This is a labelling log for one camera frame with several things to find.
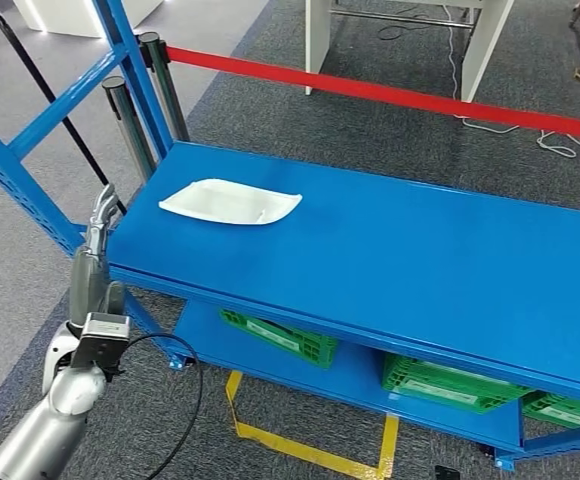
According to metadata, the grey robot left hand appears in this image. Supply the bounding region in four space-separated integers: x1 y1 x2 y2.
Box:
69 183 127 331

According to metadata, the white plastic car part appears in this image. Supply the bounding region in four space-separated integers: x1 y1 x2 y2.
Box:
158 177 304 227

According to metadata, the blue metal shelf rack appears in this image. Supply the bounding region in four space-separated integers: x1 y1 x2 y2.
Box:
0 0 580 473

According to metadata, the black pole floor stand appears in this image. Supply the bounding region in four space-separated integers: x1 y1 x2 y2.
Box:
0 0 128 217

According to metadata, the white lit display plinth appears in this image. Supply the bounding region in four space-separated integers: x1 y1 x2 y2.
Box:
12 0 165 40

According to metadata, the green plastic crate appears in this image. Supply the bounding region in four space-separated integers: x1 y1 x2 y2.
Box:
219 308 340 371
381 351 537 417
522 390 580 431

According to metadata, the red barrier belt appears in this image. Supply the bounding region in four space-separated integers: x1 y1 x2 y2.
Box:
165 44 580 144

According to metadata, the white desk with crossbar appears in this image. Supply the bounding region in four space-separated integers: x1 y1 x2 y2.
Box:
304 0 516 105

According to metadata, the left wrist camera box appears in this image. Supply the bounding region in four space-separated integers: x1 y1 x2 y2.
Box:
71 312 132 374

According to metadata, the chrome stanchion post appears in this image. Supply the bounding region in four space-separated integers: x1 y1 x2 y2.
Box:
101 75 157 186
138 31 191 144

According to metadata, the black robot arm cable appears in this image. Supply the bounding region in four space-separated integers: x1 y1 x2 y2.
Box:
113 332 205 480

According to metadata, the black floor cable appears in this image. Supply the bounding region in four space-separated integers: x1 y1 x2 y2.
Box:
376 21 424 42

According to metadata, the white floor cable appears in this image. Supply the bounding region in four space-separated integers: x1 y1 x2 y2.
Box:
442 3 580 161

